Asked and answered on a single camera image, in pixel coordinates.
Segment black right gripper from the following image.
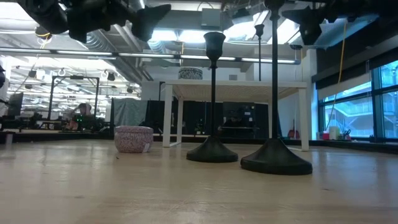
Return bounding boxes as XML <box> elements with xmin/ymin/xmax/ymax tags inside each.
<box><xmin>281</xmin><ymin>0</ymin><xmax>379</xmax><ymax>46</ymax></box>

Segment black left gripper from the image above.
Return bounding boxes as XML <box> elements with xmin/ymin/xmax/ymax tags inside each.
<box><xmin>67</xmin><ymin>0</ymin><xmax>172</xmax><ymax>44</ymax></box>

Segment blue patterned candle tin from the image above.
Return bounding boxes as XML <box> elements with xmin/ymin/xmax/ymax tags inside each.
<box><xmin>178</xmin><ymin>67</ymin><xmax>203</xmax><ymax>80</ymax></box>

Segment pink patterned candle tin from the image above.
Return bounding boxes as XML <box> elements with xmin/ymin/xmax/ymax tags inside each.
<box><xmin>114</xmin><ymin>125</ymin><xmax>154</xmax><ymax>154</ymax></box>

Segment tallest black candlestick holder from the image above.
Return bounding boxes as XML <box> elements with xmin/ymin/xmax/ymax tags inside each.
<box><xmin>240</xmin><ymin>0</ymin><xmax>313</xmax><ymax>176</ymax></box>

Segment short black candlestick holder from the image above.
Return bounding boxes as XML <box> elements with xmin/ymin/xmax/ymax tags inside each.
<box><xmin>186</xmin><ymin>31</ymin><xmax>239</xmax><ymax>164</ymax></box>

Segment overhead light bar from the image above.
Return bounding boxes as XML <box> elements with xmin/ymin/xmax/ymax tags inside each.
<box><xmin>0</xmin><ymin>46</ymin><xmax>302</xmax><ymax>65</ymax></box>

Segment grey ceiling box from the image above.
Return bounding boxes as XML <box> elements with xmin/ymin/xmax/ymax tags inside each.
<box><xmin>201</xmin><ymin>7</ymin><xmax>222</xmax><ymax>27</ymax></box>

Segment grey cover cloth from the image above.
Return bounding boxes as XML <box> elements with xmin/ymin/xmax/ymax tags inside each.
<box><xmin>112</xmin><ymin>98</ymin><xmax>149</xmax><ymax>128</ymax></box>

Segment white table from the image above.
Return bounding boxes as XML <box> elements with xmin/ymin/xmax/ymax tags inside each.
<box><xmin>162</xmin><ymin>79</ymin><xmax>310</xmax><ymax>152</ymax></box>

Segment large window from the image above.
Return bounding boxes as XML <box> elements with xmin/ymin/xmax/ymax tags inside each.
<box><xmin>317</xmin><ymin>58</ymin><xmax>398</xmax><ymax>140</ymax></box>

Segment black partition panels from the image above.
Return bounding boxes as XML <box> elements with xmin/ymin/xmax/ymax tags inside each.
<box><xmin>146</xmin><ymin>100</ymin><xmax>282</xmax><ymax>140</ymax></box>

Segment white plastic container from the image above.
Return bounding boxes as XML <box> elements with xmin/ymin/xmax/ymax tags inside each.
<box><xmin>328</xmin><ymin>126</ymin><xmax>341</xmax><ymax>141</ymax></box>

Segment person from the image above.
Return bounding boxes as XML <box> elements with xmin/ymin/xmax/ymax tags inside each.
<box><xmin>66</xmin><ymin>102</ymin><xmax>93</xmax><ymax>131</ymax></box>

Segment dark desk monitor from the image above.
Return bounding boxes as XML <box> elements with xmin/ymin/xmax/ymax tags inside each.
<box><xmin>7</xmin><ymin>92</ymin><xmax>24</xmax><ymax>117</ymax></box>

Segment yellow hanging cable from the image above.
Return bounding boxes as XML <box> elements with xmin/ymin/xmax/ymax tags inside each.
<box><xmin>325</xmin><ymin>21</ymin><xmax>348</xmax><ymax>131</ymax></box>

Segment black background rig frame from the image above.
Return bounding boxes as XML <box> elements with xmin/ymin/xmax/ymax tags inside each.
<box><xmin>47</xmin><ymin>75</ymin><xmax>100</xmax><ymax>122</ymax></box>

